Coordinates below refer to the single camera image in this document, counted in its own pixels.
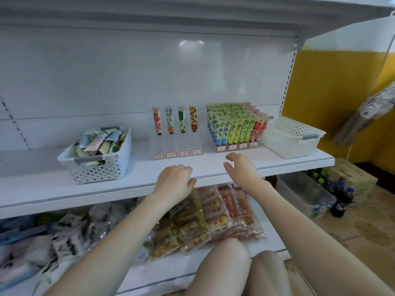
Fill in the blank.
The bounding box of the person's left hand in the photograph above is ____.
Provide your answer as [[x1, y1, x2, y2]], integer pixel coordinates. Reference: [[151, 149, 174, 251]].
[[151, 164, 197, 207]]

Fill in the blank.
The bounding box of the person's right hand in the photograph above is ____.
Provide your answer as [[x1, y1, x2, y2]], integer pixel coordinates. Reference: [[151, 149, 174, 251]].
[[223, 152, 266, 195]]

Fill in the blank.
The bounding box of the row of hand cream tubes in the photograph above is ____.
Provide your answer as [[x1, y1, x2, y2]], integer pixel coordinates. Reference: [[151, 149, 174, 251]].
[[152, 102, 270, 152]]

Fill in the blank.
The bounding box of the white perforated plastic basket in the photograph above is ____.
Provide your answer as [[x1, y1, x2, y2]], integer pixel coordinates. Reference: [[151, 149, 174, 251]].
[[57, 125, 133, 184], [259, 116, 326, 160]]

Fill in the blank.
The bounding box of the pile of pale hand cream tubes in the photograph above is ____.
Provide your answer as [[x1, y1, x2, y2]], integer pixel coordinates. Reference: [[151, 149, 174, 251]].
[[74, 126, 127, 167]]

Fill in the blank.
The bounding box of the white metal shelf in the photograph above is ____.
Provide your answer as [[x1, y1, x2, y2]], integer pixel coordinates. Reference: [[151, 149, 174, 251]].
[[0, 0, 395, 296]]

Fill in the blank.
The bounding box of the person's left forearm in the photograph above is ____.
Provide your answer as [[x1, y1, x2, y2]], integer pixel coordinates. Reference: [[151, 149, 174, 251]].
[[43, 194, 174, 296]]

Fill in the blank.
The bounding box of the person's right forearm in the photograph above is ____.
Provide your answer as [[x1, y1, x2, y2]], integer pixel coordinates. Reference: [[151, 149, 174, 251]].
[[247, 182, 395, 296]]

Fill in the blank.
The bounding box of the person's left leg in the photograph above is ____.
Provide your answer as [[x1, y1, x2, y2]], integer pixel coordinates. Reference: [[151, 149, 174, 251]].
[[185, 238, 251, 296]]

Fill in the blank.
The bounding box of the person's leg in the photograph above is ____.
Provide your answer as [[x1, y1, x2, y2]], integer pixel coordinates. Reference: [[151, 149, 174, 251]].
[[247, 250, 294, 296], [185, 238, 251, 296]]

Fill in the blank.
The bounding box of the person's right leg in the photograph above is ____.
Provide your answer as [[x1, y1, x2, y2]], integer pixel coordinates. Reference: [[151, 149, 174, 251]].
[[247, 250, 294, 296]]

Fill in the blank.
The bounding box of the clear divider tray with labels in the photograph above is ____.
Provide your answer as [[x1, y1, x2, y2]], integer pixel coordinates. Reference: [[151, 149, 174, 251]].
[[152, 141, 260, 160]]

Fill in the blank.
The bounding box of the pile of snack packets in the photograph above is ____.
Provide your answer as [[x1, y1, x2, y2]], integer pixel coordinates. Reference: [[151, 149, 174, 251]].
[[0, 185, 266, 287]]

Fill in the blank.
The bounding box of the cluster of green bottles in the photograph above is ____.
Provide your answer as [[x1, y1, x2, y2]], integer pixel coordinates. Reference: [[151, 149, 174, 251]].
[[309, 168, 356, 218]]

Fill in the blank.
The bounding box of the small brown cardboard box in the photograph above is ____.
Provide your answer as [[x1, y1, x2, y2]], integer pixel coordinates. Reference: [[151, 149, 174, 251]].
[[325, 158, 379, 196]]

